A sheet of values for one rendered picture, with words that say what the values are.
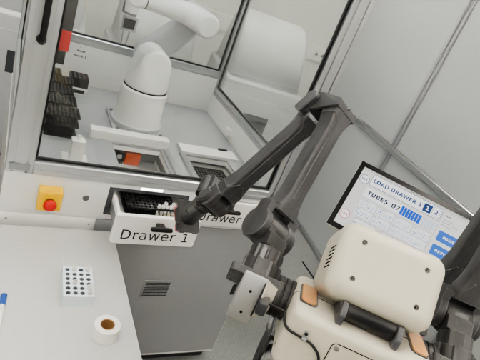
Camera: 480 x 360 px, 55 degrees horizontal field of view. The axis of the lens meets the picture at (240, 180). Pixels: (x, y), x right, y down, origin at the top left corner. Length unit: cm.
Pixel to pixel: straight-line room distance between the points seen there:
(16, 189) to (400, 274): 117
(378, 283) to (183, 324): 141
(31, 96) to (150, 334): 118
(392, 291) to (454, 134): 199
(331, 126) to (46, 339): 88
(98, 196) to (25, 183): 23
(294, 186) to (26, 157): 85
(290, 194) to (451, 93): 199
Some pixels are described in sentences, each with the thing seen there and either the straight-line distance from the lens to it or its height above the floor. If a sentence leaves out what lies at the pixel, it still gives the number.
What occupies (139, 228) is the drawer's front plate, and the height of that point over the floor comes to 88.
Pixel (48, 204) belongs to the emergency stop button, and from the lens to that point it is 154.
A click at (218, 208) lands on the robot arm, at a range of 126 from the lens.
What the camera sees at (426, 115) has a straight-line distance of 300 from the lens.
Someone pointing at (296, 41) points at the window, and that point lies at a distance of 161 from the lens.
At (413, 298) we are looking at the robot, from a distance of 91.
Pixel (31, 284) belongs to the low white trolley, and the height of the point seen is 76.
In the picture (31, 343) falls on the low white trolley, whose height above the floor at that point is 76.
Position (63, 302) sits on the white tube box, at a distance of 138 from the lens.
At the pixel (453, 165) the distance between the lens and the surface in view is 277.
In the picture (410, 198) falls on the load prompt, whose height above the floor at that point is 116.
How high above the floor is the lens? 174
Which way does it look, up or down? 24 degrees down
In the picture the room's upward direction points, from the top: 22 degrees clockwise
